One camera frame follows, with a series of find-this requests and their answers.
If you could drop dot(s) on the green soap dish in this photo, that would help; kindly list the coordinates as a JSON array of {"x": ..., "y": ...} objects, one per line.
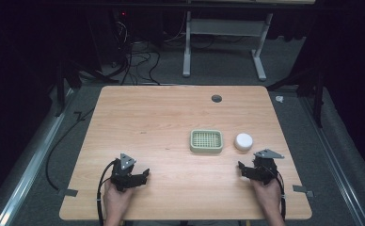
[{"x": 206, "y": 141}]

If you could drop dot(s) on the person's left hand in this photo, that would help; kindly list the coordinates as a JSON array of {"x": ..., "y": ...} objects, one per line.
[{"x": 114, "y": 201}]

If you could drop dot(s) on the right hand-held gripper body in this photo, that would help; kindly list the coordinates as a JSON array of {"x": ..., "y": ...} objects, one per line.
[{"x": 265, "y": 171}]

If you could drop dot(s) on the white metal desk frame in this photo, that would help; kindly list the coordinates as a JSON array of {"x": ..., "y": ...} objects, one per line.
[{"x": 224, "y": 27}]

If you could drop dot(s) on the person's right hand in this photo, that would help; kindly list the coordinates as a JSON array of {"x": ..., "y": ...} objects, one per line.
[{"x": 270, "y": 196}]

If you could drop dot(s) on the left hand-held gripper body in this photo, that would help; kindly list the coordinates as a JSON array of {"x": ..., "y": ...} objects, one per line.
[{"x": 123, "y": 175}]

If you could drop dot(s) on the metal floor rail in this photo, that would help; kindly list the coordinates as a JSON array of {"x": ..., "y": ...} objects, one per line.
[
  {"x": 30, "y": 163},
  {"x": 334, "y": 157}
]

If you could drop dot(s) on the black metal stand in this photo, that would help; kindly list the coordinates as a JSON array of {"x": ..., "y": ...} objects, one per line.
[
  {"x": 67, "y": 78},
  {"x": 315, "y": 84}
]

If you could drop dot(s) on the grey tape strip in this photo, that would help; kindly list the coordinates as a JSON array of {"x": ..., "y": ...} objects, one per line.
[
  {"x": 303, "y": 190},
  {"x": 68, "y": 192}
]

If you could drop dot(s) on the white round soap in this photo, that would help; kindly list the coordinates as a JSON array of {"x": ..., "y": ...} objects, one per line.
[{"x": 243, "y": 141}]

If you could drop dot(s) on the small white floor scrap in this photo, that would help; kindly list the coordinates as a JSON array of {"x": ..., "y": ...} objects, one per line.
[{"x": 279, "y": 99}]

